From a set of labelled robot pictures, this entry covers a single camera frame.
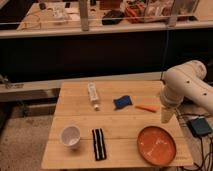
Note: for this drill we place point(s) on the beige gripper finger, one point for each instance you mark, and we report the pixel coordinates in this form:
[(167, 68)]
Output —
[(166, 114)]

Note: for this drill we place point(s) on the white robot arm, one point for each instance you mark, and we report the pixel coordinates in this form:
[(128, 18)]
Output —
[(185, 81)]

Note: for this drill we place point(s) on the orange carrot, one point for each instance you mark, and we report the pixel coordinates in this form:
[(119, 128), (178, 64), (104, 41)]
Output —
[(151, 108)]

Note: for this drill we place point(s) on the orange plate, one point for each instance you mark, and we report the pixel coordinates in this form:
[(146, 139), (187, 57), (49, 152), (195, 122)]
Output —
[(156, 146)]

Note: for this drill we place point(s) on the black power box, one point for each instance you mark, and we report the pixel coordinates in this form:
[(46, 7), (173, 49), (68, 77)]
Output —
[(199, 127)]

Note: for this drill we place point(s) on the wooden table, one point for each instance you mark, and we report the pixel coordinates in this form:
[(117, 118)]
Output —
[(120, 127)]

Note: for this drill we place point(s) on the black white striped cloth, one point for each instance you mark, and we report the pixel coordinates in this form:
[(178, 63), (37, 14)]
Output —
[(99, 145)]

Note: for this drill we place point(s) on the red item on shelf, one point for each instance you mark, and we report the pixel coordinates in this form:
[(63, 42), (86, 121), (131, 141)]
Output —
[(135, 13)]

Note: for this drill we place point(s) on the black bag on shelf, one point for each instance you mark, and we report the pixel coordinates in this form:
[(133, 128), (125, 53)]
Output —
[(112, 17)]

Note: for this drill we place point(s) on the metal rail post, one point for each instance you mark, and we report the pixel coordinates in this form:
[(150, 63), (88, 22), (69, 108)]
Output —
[(83, 9)]

